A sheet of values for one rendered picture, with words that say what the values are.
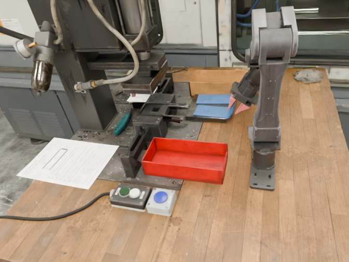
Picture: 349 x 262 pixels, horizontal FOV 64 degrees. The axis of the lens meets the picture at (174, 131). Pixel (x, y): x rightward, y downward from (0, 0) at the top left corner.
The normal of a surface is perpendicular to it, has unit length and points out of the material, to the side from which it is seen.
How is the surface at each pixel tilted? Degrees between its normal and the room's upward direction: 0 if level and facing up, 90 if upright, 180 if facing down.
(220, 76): 90
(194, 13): 90
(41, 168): 2
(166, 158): 0
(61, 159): 0
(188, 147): 90
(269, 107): 93
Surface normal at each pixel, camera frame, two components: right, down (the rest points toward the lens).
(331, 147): -0.13, -0.79
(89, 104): -0.28, 0.61
